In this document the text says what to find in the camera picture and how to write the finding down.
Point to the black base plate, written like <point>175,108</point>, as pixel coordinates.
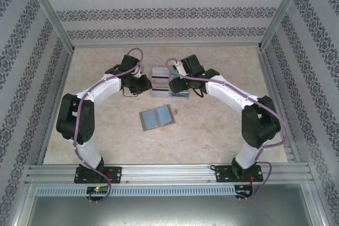
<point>115,174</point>
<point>222,174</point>

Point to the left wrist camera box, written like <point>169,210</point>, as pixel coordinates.
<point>137,72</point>

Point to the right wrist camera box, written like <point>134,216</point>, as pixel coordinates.
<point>180,67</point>

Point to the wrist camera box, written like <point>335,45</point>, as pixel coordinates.
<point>180,67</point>
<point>137,72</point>

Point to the thin aluminium back rail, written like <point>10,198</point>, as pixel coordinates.
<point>167,45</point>

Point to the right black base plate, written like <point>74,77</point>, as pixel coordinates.
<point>222,174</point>

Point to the left circuit board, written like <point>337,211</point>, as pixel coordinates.
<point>98,189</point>

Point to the circuit board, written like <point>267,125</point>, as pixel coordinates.
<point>243,191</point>
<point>98,189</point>

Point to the aluminium frame post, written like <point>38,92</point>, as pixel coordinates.
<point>50,11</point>
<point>282,11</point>

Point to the grey card holder wallet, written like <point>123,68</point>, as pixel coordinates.
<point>159,117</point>

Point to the aluminium side rail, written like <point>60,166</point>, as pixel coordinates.
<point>63,77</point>
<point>270,77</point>

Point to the right circuit board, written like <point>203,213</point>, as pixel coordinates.
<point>243,191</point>

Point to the grey metal sheet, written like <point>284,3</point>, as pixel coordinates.
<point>169,211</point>

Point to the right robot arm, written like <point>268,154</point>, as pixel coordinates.
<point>260,122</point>

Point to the silver card plain face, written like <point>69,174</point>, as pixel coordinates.
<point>159,71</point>

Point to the blue striped card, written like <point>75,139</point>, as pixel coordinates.
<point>180,95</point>

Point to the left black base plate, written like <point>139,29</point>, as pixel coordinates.
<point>115,174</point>

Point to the aluminium mounting rail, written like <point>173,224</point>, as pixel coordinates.
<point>169,174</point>

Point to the silver card black stripe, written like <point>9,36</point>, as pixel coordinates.
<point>159,92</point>
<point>159,78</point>

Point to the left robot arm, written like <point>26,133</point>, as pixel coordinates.
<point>79,120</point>

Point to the clear acrylic card organizer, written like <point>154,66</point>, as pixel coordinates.
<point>169,98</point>

